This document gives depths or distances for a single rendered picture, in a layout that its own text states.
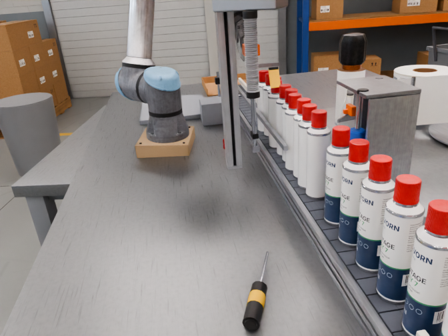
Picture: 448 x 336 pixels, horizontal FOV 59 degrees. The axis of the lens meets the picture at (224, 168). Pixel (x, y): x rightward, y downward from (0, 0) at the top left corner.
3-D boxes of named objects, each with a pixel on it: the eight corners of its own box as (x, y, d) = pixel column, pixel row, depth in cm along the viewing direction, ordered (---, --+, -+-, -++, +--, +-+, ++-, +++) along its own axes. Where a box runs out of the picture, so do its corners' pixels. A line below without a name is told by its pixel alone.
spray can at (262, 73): (273, 133, 135) (272, 71, 126) (258, 133, 135) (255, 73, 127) (273, 127, 140) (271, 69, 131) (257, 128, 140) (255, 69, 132)
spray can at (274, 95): (287, 149, 121) (287, 81, 113) (269, 149, 121) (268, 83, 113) (284, 143, 126) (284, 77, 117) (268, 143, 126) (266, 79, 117)
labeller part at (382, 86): (421, 93, 75) (422, 87, 74) (365, 99, 73) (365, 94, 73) (384, 78, 87) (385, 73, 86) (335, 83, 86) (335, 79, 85)
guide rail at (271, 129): (288, 150, 102) (288, 145, 102) (284, 151, 102) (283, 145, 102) (225, 72, 199) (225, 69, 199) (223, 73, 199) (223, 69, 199)
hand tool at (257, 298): (259, 333, 64) (259, 319, 63) (241, 331, 65) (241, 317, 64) (275, 257, 82) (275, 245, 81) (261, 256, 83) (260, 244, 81)
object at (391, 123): (407, 209, 85) (424, 91, 74) (349, 218, 84) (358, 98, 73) (375, 181, 98) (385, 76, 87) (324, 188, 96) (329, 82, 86)
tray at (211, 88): (257, 91, 208) (256, 83, 206) (207, 96, 205) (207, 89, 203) (245, 79, 235) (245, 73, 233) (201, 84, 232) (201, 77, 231)
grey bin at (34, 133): (56, 179, 326) (35, 105, 300) (3, 181, 329) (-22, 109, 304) (77, 157, 368) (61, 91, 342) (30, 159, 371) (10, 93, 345)
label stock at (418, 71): (385, 103, 156) (389, 65, 150) (440, 102, 153) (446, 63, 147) (396, 119, 139) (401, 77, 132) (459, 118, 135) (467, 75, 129)
